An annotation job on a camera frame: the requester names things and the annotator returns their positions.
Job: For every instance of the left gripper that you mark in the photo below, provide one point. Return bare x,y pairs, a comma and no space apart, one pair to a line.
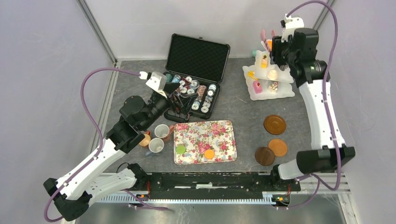
185,101

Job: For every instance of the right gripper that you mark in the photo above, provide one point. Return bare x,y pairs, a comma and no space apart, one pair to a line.
277,45

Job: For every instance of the orange pastry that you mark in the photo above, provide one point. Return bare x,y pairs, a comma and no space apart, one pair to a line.
269,42

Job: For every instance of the pink-handled metal tongs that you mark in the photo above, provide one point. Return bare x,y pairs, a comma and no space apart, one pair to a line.
264,40

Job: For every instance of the yellow cake with green fruit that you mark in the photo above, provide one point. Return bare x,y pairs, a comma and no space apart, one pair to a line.
264,61

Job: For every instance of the cream round pudding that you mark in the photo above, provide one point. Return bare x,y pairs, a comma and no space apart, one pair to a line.
272,75

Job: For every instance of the sprinkled strawberry cake slice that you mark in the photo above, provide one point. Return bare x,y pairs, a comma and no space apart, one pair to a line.
273,87

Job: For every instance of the green round macaron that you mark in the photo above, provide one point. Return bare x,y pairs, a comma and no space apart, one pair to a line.
180,149

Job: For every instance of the yellow kiwi cake slice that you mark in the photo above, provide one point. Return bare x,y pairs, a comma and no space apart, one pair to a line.
251,74

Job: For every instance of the pink strawberry cake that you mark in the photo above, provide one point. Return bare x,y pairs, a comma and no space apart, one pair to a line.
257,87

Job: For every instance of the yellow round biscuit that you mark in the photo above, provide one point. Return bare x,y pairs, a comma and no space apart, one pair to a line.
209,154

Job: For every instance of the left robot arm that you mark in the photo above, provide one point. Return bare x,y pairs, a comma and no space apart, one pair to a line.
73,193

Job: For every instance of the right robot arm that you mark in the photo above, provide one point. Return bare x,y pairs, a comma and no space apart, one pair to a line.
329,151

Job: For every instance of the black poker chip case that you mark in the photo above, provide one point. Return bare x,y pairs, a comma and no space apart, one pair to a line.
202,60

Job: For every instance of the pink mug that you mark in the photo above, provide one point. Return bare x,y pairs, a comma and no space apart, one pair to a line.
164,132

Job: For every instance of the white three-tier cake stand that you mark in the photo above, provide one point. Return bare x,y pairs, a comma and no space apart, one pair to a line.
284,79

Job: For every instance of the grey white mug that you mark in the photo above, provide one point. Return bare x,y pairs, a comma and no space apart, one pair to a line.
155,146

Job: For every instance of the orange mug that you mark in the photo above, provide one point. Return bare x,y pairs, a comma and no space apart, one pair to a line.
146,140

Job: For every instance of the floral serving tray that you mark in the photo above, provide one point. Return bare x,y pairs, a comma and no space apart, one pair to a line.
197,137

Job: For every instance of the medium brown wooden coaster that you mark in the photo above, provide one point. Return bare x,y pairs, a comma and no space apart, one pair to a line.
274,124

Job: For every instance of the light orange wooden coaster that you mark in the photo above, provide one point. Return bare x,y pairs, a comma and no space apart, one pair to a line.
278,146

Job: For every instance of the dark brown wooden coaster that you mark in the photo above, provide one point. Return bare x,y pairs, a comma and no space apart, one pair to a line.
265,156

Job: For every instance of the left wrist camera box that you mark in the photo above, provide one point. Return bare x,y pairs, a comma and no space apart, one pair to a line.
157,81

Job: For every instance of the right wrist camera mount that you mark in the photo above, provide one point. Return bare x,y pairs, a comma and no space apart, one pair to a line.
289,25

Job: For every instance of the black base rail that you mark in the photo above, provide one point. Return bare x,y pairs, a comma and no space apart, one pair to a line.
209,185

